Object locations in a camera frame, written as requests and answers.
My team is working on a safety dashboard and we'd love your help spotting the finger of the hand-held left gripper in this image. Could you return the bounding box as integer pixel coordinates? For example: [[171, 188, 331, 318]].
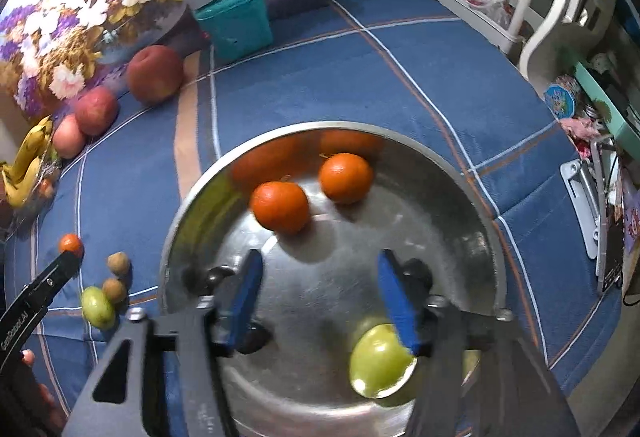
[[25, 253, 82, 308]]

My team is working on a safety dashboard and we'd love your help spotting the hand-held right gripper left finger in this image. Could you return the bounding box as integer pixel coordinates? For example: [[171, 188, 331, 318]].
[[60, 248, 273, 437]]

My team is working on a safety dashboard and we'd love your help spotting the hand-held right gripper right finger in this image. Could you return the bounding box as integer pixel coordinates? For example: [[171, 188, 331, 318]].
[[376, 248, 581, 437]]

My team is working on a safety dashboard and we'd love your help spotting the dark plum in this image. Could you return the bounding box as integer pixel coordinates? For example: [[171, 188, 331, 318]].
[[400, 258, 434, 298], [237, 322, 274, 353], [202, 267, 241, 298]]

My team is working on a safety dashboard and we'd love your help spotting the green round fruit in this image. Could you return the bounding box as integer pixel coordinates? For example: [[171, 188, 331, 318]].
[[80, 286, 117, 331], [348, 323, 418, 400]]

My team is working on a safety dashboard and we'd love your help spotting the stainless steel bowl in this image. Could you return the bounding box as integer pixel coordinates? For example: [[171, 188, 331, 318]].
[[159, 119, 508, 437]]

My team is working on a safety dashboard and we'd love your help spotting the large orange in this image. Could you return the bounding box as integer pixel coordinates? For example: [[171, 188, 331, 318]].
[[249, 180, 311, 236]]

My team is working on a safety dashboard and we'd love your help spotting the person's left hand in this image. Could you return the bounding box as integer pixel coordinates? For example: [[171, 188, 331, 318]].
[[19, 350, 68, 434]]

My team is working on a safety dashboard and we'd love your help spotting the brown kiwi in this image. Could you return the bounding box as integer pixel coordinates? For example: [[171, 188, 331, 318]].
[[101, 278, 128, 305], [106, 252, 132, 277]]

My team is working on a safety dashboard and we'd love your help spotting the clear plastic tray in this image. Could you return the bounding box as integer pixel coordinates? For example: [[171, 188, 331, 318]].
[[0, 152, 64, 239]]

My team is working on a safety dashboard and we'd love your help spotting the yellow banana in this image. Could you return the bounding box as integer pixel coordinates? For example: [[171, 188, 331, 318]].
[[0, 161, 44, 209], [9, 115, 54, 184]]

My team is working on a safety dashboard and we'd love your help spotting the pale red apple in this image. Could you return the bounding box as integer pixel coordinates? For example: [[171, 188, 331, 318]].
[[52, 113, 87, 160]]

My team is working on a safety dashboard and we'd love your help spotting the floral painting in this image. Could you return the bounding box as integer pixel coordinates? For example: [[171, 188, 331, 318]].
[[0, 0, 331, 124]]

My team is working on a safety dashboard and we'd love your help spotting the blue plaid tablecloth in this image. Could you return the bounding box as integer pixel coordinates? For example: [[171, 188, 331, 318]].
[[0, 0, 626, 437]]

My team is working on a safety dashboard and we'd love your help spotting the blue octagonal tin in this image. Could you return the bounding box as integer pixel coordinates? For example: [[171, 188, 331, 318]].
[[544, 76, 584, 118]]

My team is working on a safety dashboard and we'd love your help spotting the teal plastic box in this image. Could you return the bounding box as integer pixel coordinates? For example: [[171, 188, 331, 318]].
[[194, 0, 275, 63]]

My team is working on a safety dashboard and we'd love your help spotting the white metal bracket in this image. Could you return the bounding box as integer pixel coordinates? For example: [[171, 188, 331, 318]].
[[559, 159, 609, 261]]

